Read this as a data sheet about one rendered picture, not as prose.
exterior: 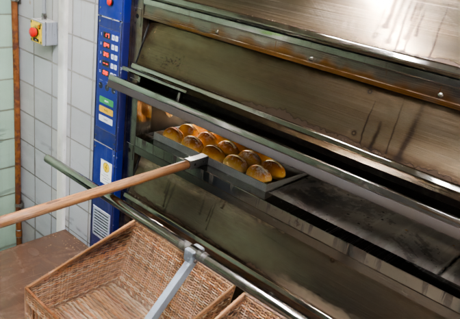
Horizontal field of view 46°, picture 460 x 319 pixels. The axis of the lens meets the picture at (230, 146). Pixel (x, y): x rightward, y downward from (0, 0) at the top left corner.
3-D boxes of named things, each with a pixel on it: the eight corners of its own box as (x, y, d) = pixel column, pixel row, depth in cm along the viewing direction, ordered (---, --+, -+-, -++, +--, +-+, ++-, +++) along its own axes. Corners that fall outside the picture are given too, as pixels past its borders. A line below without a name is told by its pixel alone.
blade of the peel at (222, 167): (265, 192, 178) (266, 184, 177) (153, 138, 210) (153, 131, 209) (324, 167, 204) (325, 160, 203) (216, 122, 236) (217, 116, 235)
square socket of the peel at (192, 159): (189, 170, 186) (191, 161, 185) (182, 166, 188) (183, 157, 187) (208, 164, 193) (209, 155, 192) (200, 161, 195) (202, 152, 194)
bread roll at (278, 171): (289, 178, 190) (291, 163, 188) (278, 183, 185) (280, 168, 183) (266, 168, 196) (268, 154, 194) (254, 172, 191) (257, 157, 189)
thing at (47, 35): (45, 40, 241) (45, 17, 237) (57, 45, 235) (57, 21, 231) (29, 41, 235) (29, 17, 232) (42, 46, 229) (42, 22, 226)
